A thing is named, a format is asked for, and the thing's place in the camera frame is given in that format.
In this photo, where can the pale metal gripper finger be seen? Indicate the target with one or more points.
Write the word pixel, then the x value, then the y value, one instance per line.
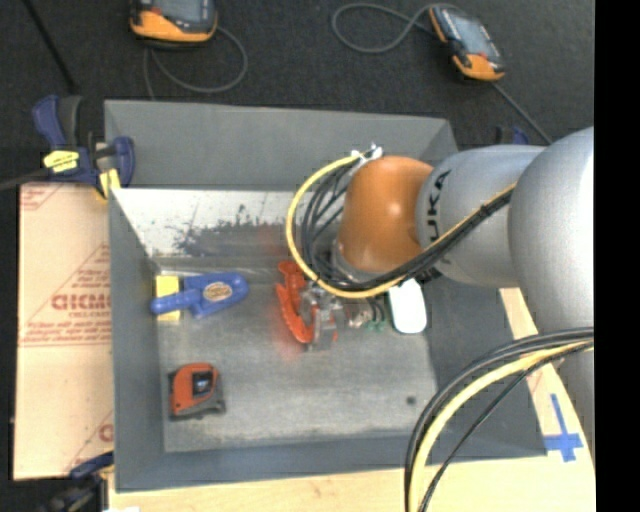
pixel 309 302
pixel 324 334

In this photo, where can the red-orange plastic toothed toy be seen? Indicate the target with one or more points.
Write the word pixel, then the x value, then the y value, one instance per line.
pixel 290 300

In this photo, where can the grey metal bin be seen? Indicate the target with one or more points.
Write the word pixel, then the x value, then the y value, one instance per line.
pixel 300 380

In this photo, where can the blue and yellow clamp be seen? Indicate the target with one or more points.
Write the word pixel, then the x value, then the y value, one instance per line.
pixel 210 294

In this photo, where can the orange and grey tape measure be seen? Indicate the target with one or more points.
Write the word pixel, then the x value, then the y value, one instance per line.
pixel 194 391

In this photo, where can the brown cardboard board, red print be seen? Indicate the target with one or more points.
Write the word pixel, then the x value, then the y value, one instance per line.
pixel 60 300

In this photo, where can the black cylinder on white bracket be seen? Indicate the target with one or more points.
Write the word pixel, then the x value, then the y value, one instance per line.
pixel 407 309

